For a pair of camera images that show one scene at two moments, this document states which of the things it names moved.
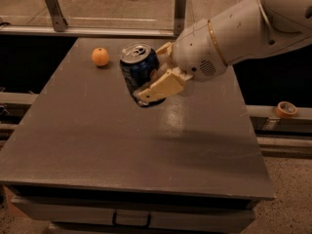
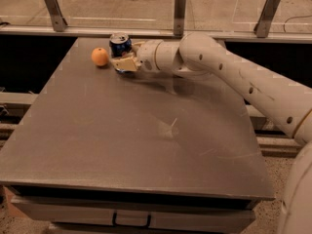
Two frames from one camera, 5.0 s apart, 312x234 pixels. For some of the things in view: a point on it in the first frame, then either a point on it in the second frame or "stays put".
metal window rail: [90, 31] stays put
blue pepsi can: [138, 63] to [120, 44]
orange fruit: [99, 56] stays put
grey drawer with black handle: [137, 213] stays put
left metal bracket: [58, 21] stays put
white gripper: [196, 52] to [146, 57]
